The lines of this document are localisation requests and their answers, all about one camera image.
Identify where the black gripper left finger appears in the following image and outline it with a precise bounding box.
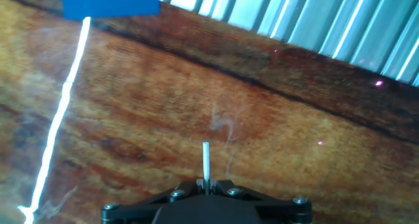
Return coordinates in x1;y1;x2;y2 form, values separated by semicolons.
100;179;209;224

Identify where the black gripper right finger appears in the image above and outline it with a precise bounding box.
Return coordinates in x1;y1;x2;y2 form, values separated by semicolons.
208;179;313;224

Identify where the green flag with white pole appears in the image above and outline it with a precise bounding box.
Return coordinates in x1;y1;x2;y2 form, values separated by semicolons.
202;141;211;183

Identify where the dark red wooden board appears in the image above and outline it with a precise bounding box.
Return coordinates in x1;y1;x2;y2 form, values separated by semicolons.
0;0;419;224

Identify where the blue box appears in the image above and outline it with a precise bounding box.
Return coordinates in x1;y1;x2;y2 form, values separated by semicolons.
59;0;162;22

